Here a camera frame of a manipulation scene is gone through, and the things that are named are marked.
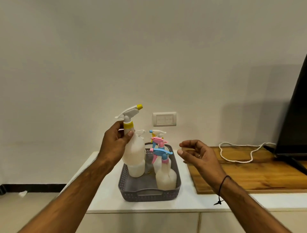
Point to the yellow nozzle white spray bottle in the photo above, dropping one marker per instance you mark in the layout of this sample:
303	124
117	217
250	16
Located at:
134	151

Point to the person's right hand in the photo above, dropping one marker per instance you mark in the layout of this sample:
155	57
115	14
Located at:
203	159

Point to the white wall switch plate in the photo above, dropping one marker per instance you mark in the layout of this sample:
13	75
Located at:
164	119

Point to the wooden board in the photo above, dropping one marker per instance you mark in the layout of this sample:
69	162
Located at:
251	177

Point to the person's right thumb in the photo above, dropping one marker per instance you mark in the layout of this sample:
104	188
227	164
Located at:
189	143

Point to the black television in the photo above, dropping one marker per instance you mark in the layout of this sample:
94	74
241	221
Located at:
295	124

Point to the person's left hand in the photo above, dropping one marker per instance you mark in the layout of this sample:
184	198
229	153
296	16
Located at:
112	146

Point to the white scrap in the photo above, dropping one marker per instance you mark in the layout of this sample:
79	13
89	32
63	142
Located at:
23	193

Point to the person's left forearm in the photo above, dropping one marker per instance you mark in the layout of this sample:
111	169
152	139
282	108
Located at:
72	199

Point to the grey woven plastic basket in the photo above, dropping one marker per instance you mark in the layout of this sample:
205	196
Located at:
144	192

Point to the white trigger spray bottle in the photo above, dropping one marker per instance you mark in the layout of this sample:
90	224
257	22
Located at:
136	171

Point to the person's right forearm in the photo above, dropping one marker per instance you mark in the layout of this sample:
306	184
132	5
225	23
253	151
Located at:
247	208

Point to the person's left thumb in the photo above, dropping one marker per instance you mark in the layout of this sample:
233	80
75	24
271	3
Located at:
127	138

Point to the white cabinet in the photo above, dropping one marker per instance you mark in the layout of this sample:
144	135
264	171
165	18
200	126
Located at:
144	220

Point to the blue nozzle yellow collar bottle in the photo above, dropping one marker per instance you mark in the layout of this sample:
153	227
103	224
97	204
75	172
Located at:
158	132

